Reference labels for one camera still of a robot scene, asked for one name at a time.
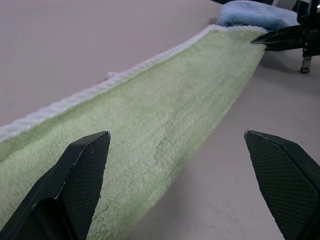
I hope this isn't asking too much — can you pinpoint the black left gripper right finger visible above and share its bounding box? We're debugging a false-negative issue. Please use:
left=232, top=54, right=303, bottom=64
left=244, top=129, right=320, bottom=240

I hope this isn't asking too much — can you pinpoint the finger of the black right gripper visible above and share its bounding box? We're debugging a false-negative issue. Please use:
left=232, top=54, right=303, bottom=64
left=263, top=37, right=305, bottom=52
left=250, top=24, right=305, bottom=45

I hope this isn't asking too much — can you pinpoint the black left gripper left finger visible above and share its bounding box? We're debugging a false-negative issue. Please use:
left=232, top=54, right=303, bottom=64
left=0, top=130, right=111, bottom=240

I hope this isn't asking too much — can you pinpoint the green towel with white edging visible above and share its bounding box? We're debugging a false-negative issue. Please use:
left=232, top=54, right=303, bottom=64
left=0, top=24, right=267, bottom=240

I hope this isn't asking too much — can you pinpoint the light blue towel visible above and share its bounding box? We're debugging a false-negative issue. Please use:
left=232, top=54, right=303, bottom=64
left=216, top=0, right=300, bottom=32

